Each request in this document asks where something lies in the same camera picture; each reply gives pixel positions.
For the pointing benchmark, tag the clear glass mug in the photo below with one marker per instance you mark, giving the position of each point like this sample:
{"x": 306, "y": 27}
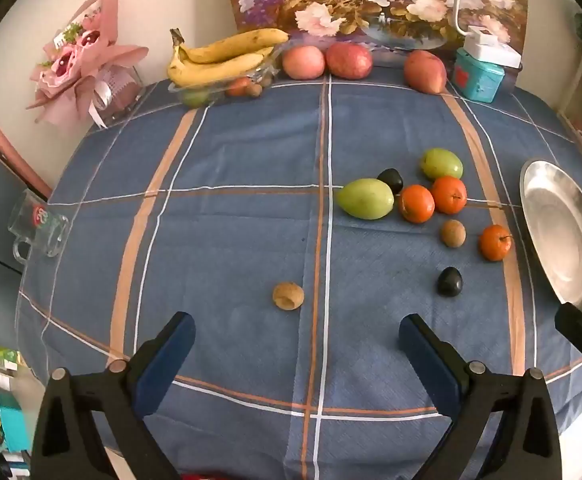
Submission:
{"x": 38, "y": 225}

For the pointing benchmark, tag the teal box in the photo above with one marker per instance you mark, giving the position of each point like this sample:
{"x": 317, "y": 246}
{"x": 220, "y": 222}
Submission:
{"x": 478, "y": 80}

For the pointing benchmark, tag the clear plastic fruit container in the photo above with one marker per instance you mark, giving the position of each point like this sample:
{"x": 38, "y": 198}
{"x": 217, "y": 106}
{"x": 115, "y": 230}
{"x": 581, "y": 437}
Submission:
{"x": 221, "y": 91}

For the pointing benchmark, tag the round steel plate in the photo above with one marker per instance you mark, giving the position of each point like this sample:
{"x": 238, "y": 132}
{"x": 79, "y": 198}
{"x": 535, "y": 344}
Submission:
{"x": 561, "y": 230}

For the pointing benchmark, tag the small brown fruit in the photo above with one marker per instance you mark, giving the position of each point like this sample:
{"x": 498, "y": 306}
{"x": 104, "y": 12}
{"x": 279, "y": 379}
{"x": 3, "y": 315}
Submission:
{"x": 255, "y": 90}

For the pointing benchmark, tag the small black plum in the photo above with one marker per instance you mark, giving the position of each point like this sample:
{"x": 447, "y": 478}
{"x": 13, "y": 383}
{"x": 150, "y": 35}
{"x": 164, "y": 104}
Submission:
{"x": 450, "y": 281}
{"x": 392, "y": 179}

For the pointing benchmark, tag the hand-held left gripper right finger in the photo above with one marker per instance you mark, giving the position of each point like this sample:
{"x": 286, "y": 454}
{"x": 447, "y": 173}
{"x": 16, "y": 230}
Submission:
{"x": 431, "y": 364}

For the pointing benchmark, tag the colourful toy box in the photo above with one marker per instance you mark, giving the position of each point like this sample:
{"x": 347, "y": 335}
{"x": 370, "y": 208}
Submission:
{"x": 6, "y": 420}

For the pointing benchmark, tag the red apple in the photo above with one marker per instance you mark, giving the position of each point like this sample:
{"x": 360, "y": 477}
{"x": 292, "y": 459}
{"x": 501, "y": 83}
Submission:
{"x": 303, "y": 62}
{"x": 349, "y": 60}
{"x": 425, "y": 71}

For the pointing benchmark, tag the small red fruit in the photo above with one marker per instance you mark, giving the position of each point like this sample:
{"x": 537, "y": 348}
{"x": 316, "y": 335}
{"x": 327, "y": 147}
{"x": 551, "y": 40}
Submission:
{"x": 238, "y": 87}

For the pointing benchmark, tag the small green fruit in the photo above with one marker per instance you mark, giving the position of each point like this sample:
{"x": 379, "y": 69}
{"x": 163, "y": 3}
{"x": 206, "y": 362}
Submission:
{"x": 196, "y": 98}

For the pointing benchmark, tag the blue plaid tablecloth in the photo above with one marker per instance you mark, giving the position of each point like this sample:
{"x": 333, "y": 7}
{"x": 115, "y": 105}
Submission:
{"x": 246, "y": 240}

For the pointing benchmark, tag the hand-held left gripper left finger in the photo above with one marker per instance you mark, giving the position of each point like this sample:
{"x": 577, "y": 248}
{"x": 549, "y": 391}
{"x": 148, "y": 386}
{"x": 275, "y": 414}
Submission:
{"x": 167, "y": 360}

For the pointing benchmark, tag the white lamp base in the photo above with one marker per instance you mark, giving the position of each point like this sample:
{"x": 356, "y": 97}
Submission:
{"x": 491, "y": 46}

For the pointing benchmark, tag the yellow banana bunch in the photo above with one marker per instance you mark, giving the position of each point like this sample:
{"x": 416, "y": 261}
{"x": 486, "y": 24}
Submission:
{"x": 221, "y": 60}

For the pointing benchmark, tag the green mango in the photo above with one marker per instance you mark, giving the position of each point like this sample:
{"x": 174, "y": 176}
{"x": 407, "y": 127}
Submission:
{"x": 442, "y": 163}
{"x": 366, "y": 198}

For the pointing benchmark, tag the pink flower bouquet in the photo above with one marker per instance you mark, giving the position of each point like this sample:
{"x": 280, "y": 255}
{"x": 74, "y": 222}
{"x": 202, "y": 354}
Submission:
{"x": 81, "y": 60}

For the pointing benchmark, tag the orange tangerine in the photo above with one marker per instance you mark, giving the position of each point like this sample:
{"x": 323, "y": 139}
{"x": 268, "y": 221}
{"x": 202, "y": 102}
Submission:
{"x": 416, "y": 203}
{"x": 495, "y": 242}
{"x": 449, "y": 194}

